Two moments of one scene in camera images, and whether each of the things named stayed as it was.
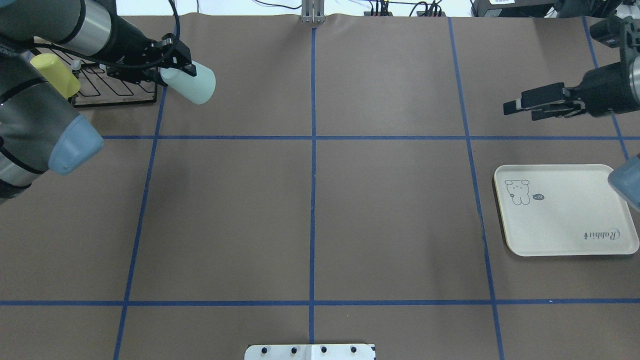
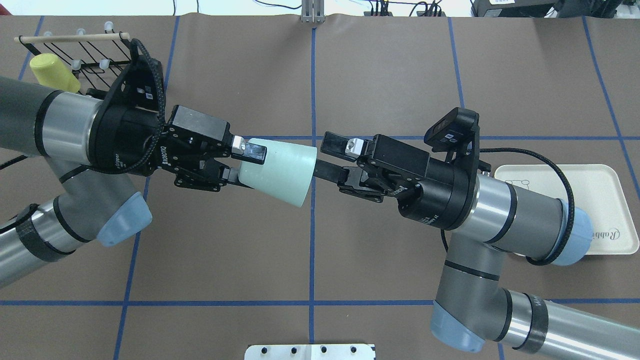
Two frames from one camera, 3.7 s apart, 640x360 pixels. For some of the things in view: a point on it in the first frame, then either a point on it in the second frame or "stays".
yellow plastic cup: x=53 y=70 stays
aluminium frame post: x=313 y=11 stays
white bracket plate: x=310 y=352 stays
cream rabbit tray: x=562 y=210 stays
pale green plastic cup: x=199 y=89 to x=287 y=175
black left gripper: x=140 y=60 to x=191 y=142
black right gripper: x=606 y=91 to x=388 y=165
